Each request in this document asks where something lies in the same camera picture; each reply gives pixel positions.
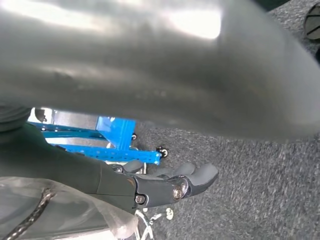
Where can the grey robot body shell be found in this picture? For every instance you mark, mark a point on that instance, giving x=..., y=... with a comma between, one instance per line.
x=124, y=66

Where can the clear plastic cover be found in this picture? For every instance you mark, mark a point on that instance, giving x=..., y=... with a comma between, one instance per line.
x=112, y=222

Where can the blue metal shelf rack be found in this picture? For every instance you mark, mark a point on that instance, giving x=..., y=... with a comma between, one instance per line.
x=117, y=132

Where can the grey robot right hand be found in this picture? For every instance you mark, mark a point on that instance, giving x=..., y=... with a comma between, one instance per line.
x=75, y=172

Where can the ribbed grey right arm sleeve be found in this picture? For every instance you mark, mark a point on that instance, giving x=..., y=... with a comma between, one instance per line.
x=12, y=117

